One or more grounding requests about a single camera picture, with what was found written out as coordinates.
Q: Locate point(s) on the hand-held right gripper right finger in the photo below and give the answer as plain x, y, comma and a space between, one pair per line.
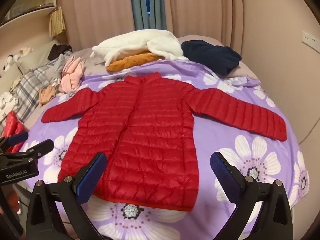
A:
223, 175

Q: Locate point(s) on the hanging straw tassel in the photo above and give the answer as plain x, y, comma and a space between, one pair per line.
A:
57, 22

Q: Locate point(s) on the grey garment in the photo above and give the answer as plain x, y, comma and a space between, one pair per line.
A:
56, 67

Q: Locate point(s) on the navy fleece garment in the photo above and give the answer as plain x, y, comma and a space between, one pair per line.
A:
210, 52

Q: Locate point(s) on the peach garment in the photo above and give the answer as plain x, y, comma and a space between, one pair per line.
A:
47, 95

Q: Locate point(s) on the white plush toy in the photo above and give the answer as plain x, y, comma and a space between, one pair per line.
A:
10, 61

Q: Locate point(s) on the red down jacket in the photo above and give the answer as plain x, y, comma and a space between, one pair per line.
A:
150, 130

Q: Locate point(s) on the pink curtain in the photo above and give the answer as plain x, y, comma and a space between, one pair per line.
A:
100, 10
200, 7

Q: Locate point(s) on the window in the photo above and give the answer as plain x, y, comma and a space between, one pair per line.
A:
149, 8

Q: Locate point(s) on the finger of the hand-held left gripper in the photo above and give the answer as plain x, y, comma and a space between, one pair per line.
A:
41, 148
17, 137

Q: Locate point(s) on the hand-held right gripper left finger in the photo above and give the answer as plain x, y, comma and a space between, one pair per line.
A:
93, 177

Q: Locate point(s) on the beige plush toy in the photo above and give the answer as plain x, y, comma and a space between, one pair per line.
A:
25, 51

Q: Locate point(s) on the orange garment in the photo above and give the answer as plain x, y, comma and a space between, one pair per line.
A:
125, 62

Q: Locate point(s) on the purple floral blanket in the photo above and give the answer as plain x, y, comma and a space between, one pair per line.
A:
225, 135

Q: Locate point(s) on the plaid cloth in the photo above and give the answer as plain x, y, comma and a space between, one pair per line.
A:
30, 82

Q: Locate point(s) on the pink garment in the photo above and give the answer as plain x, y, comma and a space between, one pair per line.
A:
71, 80

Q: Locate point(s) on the white fleece garment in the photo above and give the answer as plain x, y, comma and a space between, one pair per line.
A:
130, 42

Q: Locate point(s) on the white cloth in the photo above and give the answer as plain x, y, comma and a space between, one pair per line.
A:
7, 101

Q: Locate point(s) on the cream pillow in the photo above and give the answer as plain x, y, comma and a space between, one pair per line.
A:
32, 61

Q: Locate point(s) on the cream wall shelf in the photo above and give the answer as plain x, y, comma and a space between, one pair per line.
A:
22, 7

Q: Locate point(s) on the dark brown garment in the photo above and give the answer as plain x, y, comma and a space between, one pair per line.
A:
58, 50

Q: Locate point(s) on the person's left forearm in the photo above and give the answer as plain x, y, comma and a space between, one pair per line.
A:
14, 198

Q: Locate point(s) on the shiny red garment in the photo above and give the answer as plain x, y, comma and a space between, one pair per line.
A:
11, 126

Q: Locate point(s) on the white wall socket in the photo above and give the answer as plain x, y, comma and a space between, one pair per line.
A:
311, 41

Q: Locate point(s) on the blue-grey curtain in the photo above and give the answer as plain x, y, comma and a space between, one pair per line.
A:
140, 5

